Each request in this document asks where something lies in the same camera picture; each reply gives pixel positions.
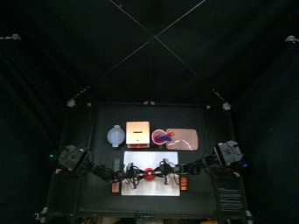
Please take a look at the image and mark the red dough piece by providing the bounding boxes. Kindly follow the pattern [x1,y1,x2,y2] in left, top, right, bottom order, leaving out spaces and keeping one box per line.
[142,167,157,181]

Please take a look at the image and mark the wooden drawer box red sides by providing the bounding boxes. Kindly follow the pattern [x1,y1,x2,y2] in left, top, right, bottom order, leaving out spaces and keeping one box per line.
[125,121,152,149]

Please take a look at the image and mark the white cutting mat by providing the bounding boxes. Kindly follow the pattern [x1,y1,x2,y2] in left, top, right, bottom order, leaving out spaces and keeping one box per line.
[120,150,182,197]

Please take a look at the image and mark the dark grey rectangular block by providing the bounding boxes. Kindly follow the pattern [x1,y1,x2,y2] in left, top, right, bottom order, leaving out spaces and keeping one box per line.
[112,157,122,172]

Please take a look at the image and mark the orange tag on right gripper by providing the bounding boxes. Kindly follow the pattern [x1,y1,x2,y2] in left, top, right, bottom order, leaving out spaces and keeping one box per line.
[180,177,189,192]

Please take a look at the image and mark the red plastic cup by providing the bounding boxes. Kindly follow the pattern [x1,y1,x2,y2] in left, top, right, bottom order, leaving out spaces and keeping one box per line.
[150,129,170,146]

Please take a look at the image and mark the clear plastic tray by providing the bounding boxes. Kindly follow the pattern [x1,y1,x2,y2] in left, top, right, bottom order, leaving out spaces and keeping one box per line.
[164,128,200,151]

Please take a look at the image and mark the white text label sticker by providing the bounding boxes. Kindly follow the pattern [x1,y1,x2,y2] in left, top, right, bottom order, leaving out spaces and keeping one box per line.
[217,186,245,213]

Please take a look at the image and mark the blue plastic tool handle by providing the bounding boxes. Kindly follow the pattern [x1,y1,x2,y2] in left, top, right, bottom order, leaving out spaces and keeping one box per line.
[156,135,174,144]

